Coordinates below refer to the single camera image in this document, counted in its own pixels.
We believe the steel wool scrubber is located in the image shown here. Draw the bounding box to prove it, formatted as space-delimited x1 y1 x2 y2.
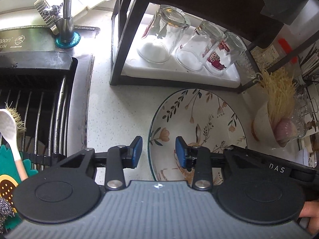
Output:
0 197 14 234

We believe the bristle dish brush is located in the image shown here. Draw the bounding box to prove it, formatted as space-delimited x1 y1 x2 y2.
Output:
5 104 27 138

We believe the black sink drain rack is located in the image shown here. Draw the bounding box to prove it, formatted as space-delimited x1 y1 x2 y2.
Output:
1 51 78 169

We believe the chrome sink faucet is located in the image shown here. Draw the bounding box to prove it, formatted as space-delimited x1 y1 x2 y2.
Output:
42 0 81 49

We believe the floral ceramic plate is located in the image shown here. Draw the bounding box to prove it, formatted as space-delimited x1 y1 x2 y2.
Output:
148 88 248 183

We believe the clear glass middle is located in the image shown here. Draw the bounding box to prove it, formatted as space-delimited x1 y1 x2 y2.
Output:
175 21 224 72

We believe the clear drinking glass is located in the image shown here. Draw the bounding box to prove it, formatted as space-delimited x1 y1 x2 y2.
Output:
137 4 190 64

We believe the person's right hand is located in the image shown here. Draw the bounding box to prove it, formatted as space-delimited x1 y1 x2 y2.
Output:
299 201 319 234

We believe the black metal dish rack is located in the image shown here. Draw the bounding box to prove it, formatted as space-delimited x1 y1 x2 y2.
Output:
74 0 319 95

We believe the white silicone spoon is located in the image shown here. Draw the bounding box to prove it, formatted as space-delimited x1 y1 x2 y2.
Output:
1 109 28 181

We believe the wire glass cup holder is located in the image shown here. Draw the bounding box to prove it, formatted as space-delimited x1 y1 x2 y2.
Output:
292 79 318 139

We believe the glass with red print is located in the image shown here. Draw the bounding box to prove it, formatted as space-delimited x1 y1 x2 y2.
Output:
203 31 247 75

